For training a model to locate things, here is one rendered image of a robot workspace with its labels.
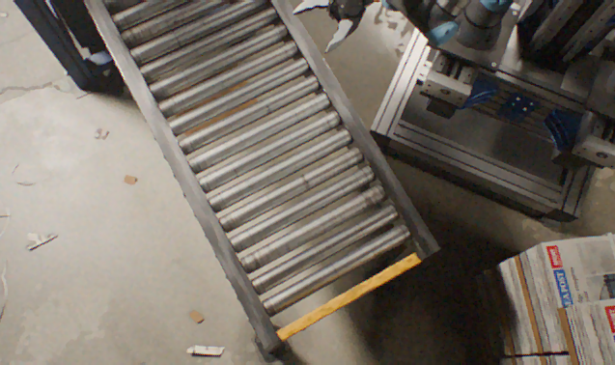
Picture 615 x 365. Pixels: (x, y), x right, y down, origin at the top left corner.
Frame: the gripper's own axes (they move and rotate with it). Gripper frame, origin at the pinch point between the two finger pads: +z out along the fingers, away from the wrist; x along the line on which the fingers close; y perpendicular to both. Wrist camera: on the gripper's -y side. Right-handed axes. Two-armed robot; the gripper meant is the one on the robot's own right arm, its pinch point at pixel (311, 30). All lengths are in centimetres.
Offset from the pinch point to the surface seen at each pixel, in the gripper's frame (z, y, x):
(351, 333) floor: 23, 114, -76
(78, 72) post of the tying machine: 42, 122, 74
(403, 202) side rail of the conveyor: -3, 38, -45
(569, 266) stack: -24, 29, -86
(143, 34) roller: 22, 51, 42
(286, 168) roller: 16.3, 41.9, -16.8
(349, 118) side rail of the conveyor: -7.7, 41.8, -16.7
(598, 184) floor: -96, 112, -97
